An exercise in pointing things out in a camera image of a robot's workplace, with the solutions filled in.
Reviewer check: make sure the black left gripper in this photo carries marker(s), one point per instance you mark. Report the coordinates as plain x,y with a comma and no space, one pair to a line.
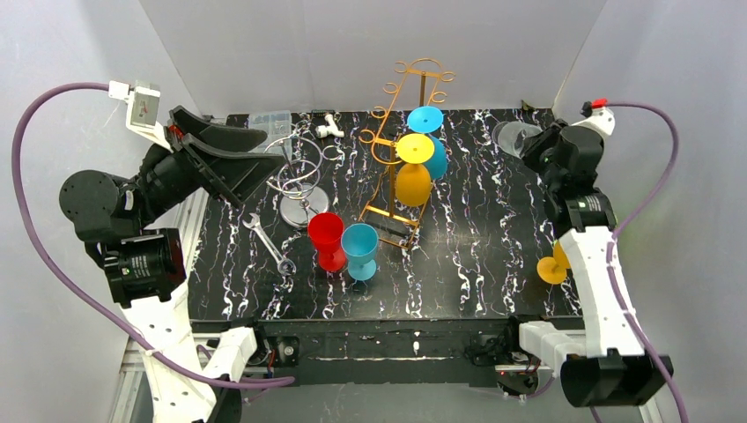
206,169

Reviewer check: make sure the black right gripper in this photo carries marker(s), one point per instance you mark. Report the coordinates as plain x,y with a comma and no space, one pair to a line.
535,148

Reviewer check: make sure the clear cut glass goblet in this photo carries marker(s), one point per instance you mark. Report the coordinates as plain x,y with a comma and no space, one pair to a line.
512,137

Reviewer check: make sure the blue plastic goblet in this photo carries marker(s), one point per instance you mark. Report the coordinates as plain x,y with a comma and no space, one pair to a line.
360,244
425,120

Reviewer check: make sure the yellow plastic wine glass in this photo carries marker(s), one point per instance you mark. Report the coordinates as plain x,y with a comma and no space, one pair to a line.
413,182

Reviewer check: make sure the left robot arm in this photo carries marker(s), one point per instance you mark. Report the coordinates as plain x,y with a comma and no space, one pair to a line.
144,266

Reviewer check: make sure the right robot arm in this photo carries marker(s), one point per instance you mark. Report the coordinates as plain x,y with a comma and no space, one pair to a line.
611,366

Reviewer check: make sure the clear plastic organizer box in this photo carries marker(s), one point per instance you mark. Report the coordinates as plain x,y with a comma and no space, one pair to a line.
276,124

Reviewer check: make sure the white pipe fitting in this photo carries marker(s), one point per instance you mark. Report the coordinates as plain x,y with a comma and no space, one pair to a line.
329,129

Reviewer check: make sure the orange plastic goblet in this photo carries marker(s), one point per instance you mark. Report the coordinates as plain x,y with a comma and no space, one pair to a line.
554,269

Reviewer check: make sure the red plastic goblet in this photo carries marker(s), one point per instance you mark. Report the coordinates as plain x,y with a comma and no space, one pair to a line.
325,231

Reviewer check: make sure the silver wrench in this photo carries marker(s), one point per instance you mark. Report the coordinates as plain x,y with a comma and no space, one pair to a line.
285,266

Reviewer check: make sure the blue plastic goblet front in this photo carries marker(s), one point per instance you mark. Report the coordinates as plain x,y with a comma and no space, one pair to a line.
360,244

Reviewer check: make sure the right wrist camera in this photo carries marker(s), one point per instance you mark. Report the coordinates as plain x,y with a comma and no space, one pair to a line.
597,117

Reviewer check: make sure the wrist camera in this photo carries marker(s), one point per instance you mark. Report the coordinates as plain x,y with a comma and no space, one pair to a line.
142,100
597,117

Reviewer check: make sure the silver wire glass rack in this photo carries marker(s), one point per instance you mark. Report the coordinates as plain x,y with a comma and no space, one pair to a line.
298,179

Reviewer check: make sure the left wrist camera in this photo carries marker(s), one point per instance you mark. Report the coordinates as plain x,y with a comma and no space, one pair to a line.
142,100

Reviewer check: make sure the gold wire glass rack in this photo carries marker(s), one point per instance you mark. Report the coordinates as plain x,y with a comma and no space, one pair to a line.
383,202

